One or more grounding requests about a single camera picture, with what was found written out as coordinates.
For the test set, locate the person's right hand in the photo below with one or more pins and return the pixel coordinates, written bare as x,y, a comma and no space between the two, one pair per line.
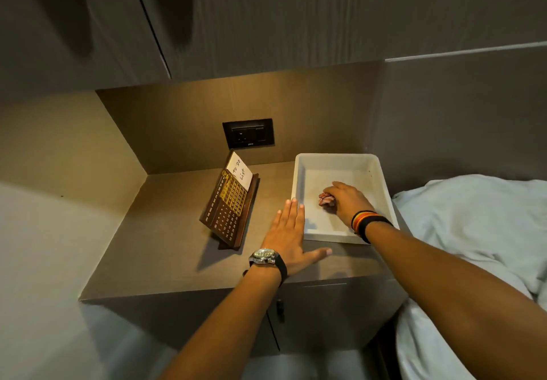
352,202

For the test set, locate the person's left hand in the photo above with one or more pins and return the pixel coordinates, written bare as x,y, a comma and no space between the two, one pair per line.
285,243

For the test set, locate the person's left thumb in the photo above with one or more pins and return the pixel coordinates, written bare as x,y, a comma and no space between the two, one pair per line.
318,254

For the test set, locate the person's right fingers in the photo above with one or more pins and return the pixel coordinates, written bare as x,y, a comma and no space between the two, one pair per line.
335,188

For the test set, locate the person's left middle finger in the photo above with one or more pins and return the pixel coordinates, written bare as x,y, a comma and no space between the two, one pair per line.
292,214

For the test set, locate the person's left little finger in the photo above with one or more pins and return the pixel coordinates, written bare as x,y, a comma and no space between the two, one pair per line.
277,221

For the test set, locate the small pink cloth piece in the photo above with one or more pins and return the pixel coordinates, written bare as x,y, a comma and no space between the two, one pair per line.
325,199

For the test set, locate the person's left forearm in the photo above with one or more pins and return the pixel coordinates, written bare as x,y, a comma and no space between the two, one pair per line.
222,332

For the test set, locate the person's right forearm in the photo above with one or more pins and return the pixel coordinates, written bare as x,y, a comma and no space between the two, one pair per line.
448,298

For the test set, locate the white rectangular plastic tray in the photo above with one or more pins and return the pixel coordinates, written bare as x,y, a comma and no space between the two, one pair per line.
316,221

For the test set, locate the striped red yellow wristband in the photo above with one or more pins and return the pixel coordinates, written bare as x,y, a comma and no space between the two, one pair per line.
362,218

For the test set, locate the black wristband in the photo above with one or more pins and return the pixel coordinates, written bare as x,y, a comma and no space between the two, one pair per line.
371,221

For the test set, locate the brown wooden desk calendar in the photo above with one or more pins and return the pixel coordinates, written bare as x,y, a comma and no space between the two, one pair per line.
226,209

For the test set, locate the grey-brown nightstand cabinet door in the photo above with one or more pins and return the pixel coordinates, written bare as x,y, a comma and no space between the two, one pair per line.
337,311
171,324

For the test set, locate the white handwritten note paper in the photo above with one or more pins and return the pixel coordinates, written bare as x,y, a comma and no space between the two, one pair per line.
240,169

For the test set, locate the white bed sheet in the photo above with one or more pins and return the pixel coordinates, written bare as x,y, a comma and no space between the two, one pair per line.
474,217

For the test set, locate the wide grey-brown overhead cabinet door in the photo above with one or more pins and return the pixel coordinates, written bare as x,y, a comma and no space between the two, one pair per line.
342,12

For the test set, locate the narrow grey-brown overhead cabinet door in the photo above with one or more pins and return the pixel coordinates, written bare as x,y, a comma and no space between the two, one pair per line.
72,25

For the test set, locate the black wall power socket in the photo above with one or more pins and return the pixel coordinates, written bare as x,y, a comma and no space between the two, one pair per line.
248,133

